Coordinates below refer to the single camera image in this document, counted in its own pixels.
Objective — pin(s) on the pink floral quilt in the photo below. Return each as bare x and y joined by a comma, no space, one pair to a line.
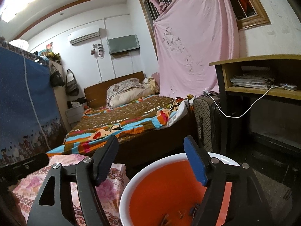
117,193

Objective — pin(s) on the white nightstand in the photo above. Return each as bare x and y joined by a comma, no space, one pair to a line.
75,114

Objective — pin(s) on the light wooden cupboard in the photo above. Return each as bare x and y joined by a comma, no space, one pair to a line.
60,98

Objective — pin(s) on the cream pillow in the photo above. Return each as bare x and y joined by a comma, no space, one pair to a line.
131,96

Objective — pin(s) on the black handbag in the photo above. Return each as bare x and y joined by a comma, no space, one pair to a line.
57,78

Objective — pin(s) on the barred window wooden frame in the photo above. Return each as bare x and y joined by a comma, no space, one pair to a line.
254,16

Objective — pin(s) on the ceiling light panel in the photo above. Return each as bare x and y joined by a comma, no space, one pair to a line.
18,0

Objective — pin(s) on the pink hanging sheet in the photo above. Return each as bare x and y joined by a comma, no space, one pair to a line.
192,40

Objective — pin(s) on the bed with colourful blanket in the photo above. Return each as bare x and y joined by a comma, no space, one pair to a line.
98,94

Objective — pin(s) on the yellow bundled cloth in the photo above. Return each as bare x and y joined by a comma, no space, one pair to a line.
151,83

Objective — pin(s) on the brown colourful bedspread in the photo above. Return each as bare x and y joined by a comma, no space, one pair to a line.
129,115

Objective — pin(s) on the white air conditioner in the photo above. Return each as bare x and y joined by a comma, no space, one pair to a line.
84,36

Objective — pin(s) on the patterned suitcase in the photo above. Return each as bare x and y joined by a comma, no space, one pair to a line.
204,115

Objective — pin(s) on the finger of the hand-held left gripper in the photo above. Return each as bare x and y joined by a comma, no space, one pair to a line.
38,161

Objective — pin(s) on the dark brown bag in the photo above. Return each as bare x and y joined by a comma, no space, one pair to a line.
72,89

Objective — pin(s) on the stack of papers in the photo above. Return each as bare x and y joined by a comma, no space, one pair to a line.
249,81

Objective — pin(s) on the orange basin with white rim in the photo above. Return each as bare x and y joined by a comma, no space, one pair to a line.
160,188

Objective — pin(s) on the colourful clutter pile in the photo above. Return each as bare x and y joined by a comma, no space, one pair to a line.
50,55

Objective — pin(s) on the wooden desk with black legs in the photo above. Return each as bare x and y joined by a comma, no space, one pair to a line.
258,60

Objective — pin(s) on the white round lamp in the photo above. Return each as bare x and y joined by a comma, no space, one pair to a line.
20,44

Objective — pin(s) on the blue patterned bed curtain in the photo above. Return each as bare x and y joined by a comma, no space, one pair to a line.
23,98

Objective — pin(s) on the wall socket with chargers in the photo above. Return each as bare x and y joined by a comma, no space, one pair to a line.
97,50

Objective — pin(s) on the black cloth pile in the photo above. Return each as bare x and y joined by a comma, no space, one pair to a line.
80,101

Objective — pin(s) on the white charger device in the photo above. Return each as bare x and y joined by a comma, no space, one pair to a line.
288,87

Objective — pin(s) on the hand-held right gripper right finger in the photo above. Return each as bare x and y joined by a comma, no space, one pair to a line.
195,162

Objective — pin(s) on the grey wall panel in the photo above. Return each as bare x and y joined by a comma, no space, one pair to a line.
123,43

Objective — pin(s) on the floral pillow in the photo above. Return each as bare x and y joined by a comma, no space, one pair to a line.
122,84

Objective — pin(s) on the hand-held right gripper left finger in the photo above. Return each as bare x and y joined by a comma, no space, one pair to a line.
105,160

